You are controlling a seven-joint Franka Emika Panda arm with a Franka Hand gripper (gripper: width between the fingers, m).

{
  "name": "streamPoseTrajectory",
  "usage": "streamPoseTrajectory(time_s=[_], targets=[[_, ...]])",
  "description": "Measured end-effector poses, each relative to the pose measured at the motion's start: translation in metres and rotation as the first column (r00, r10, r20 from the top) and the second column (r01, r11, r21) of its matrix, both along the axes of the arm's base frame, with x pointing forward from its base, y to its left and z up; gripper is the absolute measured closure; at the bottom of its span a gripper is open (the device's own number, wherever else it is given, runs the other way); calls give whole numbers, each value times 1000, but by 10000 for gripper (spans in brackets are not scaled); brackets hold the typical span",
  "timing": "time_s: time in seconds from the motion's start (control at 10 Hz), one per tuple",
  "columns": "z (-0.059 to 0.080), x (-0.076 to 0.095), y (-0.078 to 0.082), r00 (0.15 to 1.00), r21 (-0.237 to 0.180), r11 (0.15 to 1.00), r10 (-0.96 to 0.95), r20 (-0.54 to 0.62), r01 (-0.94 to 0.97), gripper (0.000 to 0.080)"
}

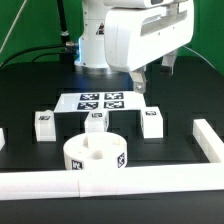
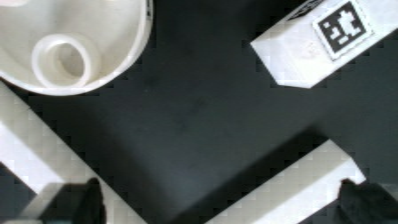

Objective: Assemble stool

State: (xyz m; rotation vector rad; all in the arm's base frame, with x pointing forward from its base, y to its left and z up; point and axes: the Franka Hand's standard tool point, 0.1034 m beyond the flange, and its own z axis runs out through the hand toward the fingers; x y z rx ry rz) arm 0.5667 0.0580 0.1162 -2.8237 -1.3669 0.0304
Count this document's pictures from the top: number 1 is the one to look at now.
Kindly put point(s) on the white front wall bar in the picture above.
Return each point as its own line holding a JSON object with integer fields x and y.
{"x": 127, "y": 181}

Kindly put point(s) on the white marker base plate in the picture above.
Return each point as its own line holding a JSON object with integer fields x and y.
{"x": 113, "y": 101}

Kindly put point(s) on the black vertical post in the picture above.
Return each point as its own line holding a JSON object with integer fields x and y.
{"x": 67, "y": 56}

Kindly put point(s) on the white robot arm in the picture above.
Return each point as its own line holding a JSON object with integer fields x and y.
{"x": 91, "y": 43}

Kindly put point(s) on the white left wall piece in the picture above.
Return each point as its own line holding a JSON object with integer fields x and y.
{"x": 2, "y": 138}

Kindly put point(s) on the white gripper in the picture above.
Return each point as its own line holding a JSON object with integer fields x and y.
{"x": 137, "y": 32}

